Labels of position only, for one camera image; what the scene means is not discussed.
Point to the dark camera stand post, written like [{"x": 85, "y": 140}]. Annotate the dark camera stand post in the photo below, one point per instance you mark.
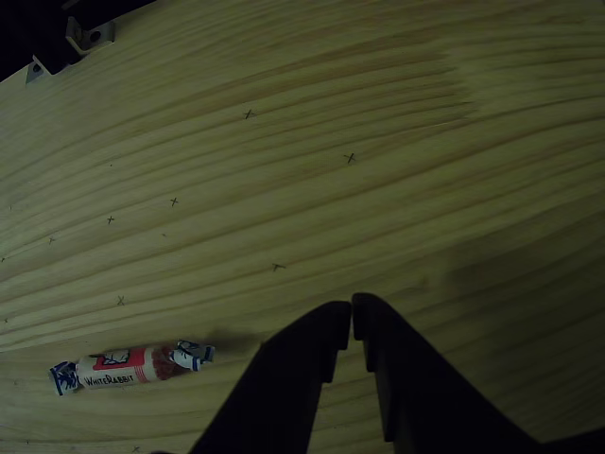
[{"x": 54, "y": 42}]

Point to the White Rabbit candy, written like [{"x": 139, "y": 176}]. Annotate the White Rabbit candy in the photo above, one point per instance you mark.
[{"x": 118, "y": 370}]

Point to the small metal corner bracket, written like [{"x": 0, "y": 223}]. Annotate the small metal corner bracket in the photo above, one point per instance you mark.
[
  {"x": 37, "y": 72},
  {"x": 97, "y": 35}
]

